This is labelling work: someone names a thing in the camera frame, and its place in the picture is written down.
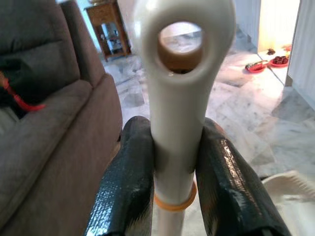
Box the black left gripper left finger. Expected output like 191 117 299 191
83 116 156 236

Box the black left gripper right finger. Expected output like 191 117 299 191
195 117 293 236

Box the beige dustpan with wooden handle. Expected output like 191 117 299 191
260 171 315 205

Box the wooden broom with white cap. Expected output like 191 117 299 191
134 0 237 236

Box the orange rubber band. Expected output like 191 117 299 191
154 183 197 212

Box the brown fabric sofa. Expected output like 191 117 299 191
0 0 124 236

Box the red plate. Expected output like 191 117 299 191
268 56 290 68
245 60 269 73

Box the dark cloth cushion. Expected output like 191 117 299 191
0 40 82 118

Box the dark wooden side table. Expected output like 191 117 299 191
83 2 132 62

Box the red tassel cord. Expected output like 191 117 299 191
0 71 46 113

